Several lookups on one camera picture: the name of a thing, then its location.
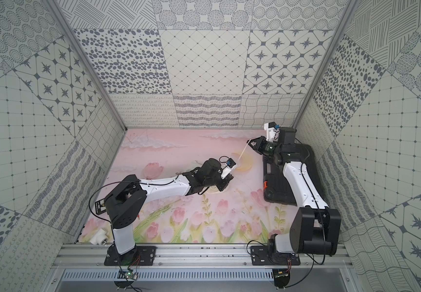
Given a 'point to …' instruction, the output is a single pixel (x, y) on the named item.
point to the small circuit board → (129, 274)
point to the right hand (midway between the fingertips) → (249, 141)
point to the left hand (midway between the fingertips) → (231, 174)
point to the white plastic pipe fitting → (100, 238)
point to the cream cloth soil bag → (212, 190)
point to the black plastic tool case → (277, 187)
